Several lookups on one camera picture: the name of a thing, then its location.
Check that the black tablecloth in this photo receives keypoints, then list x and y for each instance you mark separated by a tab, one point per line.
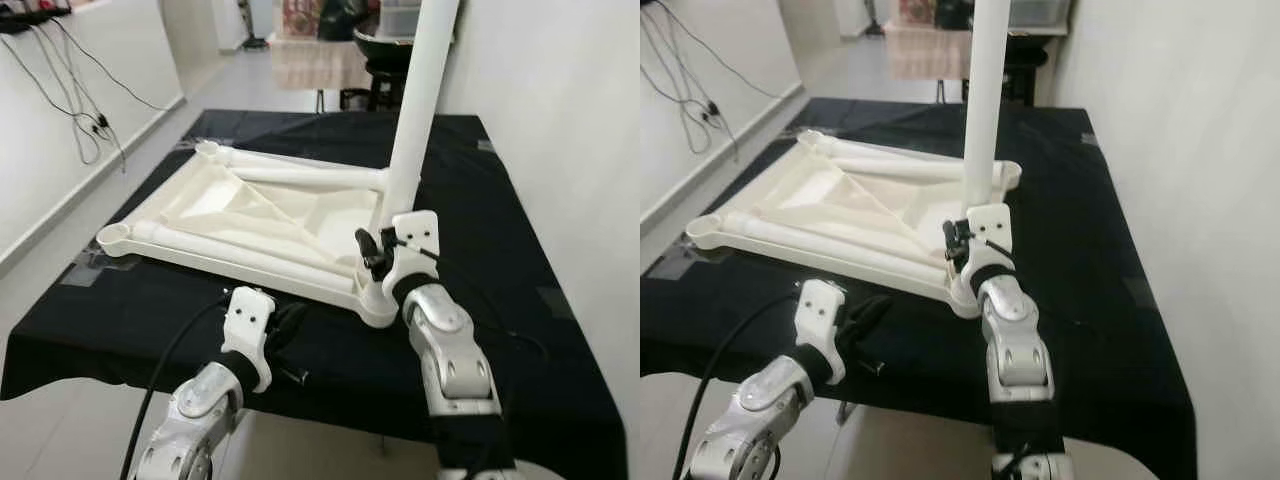
150	330
1080	200

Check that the white plastic table leg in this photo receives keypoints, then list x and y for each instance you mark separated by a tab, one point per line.
870	150
420	100
230	250
985	100
920	170
320	178
260	158
830	240

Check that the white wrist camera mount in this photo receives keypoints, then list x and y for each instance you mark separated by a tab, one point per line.
247	315
990	222
415	228
820	305

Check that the clear tape patch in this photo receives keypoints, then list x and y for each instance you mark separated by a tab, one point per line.
553	302
485	145
1140	292
1090	142
825	132
90	268
695	260
212	133

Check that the black bag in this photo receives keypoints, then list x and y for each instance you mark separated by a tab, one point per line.
952	14
345	18

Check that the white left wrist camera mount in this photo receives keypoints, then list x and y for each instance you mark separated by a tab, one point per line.
247	315
820	305

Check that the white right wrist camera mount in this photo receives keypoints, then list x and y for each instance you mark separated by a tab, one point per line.
990	222
415	228

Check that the dark floor mop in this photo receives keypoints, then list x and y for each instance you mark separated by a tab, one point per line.
875	20
250	30

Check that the red printed box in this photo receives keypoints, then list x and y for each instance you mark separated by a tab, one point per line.
300	15
915	12

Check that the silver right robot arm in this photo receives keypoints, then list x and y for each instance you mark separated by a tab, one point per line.
450	350
1015	350

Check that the black power strip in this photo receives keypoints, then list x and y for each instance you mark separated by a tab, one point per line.
30	18

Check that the beige patterned tablecloth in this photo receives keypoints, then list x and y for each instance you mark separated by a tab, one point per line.
920	50
320	65

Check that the white plastic children table top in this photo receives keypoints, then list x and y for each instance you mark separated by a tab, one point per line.
250	215
850	200

